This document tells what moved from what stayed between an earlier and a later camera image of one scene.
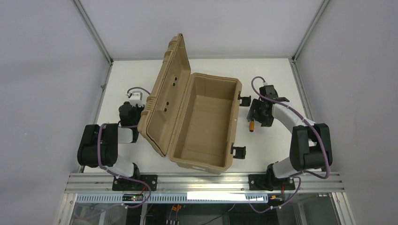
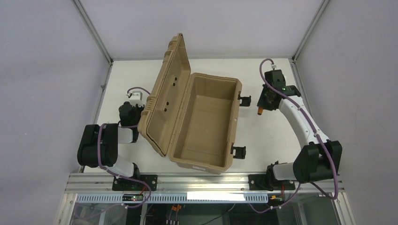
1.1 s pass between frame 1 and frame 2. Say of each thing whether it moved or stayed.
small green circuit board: stayed
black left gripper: stayed
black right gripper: moved
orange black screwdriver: moved
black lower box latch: stayed
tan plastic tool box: stayed
